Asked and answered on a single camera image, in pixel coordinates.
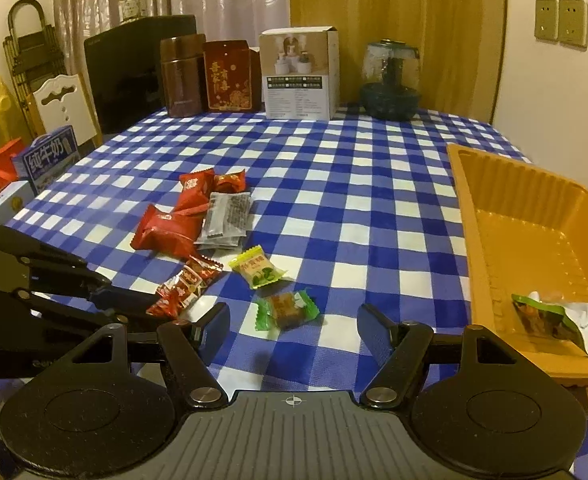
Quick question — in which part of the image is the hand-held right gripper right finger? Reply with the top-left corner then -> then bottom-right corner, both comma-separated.
357,304 -> 518,408

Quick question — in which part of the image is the clear grey snack packet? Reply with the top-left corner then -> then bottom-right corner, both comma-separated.
201,191 -> 253,242
194,230 -> 242,252

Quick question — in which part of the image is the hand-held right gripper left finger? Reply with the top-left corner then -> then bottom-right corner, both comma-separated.
68,303 -> 232,408

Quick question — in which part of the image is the dark green glass jar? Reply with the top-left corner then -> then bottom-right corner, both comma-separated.
360,38 -> 421,122

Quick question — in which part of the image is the green wrapped brown candy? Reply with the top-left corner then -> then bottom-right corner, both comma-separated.
254,288 -> 321,331

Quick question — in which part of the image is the white flat box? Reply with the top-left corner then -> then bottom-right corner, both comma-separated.
0,180 -> 33,232

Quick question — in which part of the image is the black monitor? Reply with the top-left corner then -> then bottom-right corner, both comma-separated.
83,14 -> 198,136

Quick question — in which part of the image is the large red snack packet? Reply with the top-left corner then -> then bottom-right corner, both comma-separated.
132,203 -> 201,259

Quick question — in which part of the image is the yellow curtain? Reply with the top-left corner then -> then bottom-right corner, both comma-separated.
288,0 -> 508,111

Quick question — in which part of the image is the small red jagged packet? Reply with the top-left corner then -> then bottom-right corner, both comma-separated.
146,291 -> 183,319
186,254 -> 225,287
156,266 -> 209,307

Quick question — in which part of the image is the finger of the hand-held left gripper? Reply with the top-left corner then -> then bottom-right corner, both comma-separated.
0,225 -> 161,312
16,290 -> 175,335

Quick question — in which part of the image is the blue milk carton box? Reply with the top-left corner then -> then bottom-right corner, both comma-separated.
12,124 -> 82,197

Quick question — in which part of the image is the white cardboard product box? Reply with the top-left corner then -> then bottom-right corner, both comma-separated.
259,25 -> 340,121

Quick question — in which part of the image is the blue white checked tablecloth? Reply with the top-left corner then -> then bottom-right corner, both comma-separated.
0,104 -> 588,480

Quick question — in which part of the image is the brown tin canister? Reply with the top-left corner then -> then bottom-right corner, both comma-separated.
160,34 -> 207,119

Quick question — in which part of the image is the opened green snack packet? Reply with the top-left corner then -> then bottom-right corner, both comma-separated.
511,291 -> 588,359

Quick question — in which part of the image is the beige wall socket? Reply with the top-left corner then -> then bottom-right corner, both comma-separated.
557,0 -> 588,47
534,0 -> 560,41

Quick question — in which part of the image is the small red wrapped candy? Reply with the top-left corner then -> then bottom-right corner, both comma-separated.
214,171 -> 247,194

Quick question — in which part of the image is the folded metal rack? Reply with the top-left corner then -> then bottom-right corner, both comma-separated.
2,0 -> 70,111

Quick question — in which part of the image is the small glass jar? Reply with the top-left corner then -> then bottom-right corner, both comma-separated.
118,0 -> 147,24

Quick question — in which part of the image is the white chair back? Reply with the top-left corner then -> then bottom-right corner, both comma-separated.
26,73 -> 103,149

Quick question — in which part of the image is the red gold printed box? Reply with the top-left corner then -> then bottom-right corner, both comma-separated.
203,39 -> 263,113

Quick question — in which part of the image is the yellow green snack packet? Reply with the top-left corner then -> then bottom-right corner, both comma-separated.
229,244 -> 285,289

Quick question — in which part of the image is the orange plastic tray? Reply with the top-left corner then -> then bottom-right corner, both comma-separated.
446,142 -> 588,387

